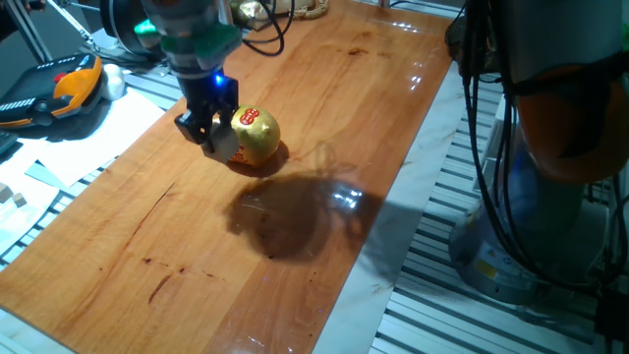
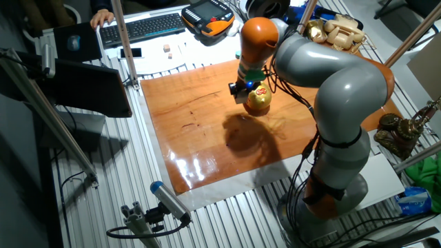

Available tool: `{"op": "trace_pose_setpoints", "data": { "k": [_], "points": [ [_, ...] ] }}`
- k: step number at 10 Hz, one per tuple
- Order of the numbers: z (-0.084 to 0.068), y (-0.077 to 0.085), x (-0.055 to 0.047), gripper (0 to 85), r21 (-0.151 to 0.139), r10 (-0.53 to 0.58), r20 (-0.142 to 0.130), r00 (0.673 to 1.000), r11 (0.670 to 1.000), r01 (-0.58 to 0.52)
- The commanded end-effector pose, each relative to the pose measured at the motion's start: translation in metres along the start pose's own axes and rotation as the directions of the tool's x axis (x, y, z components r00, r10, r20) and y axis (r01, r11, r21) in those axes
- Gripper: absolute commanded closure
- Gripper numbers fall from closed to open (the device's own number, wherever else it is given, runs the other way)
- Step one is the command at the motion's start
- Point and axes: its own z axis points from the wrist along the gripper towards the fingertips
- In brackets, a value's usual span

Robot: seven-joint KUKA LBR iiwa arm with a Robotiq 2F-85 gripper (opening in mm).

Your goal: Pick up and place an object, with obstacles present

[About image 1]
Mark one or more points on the gold foil bag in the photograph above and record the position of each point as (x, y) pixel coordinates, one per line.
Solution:
(253, 12)

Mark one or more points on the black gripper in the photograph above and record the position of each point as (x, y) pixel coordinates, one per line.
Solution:
(206, 93)

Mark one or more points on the pale wooden cube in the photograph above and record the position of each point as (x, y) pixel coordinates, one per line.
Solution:
(223, 145)

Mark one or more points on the golden piggy bank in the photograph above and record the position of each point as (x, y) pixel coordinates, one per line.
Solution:
(260, 137)

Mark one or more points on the glossy wooden board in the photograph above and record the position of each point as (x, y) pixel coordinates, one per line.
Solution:
(147, 246)

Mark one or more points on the white rounded object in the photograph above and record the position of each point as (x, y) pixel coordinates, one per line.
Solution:
(113, 81)

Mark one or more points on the white paper sheet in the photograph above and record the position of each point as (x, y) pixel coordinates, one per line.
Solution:
(24, 226)
(98, 137)

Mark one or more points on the white marble slab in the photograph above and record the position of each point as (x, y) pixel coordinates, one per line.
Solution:
(393, 255)

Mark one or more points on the tiny wooden block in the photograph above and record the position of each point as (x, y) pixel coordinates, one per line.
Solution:
(19, 200)

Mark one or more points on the black keyboard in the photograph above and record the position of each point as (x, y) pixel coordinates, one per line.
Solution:
(7, 141)

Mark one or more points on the black and orange teach pendant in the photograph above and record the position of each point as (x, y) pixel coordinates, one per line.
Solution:
(49, 93)

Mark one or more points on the grey metal bar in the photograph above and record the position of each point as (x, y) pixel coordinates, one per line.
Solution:
(27, 29)

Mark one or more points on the small wooden block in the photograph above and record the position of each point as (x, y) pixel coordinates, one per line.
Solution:
(6, 193)

